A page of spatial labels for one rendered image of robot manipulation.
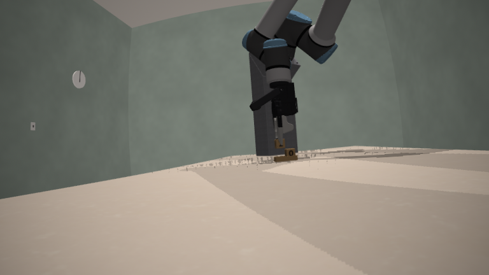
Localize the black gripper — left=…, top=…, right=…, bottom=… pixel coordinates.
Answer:
left=269, top=81, right=298, bottom=145

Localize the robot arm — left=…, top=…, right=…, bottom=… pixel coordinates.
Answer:
left=242, top=0, right=351, bottom=111

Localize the tan wooden cube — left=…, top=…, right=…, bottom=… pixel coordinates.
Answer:
left=285, top=148, right=295, bottom=156
left=274, top=139, right=285, bottom=148

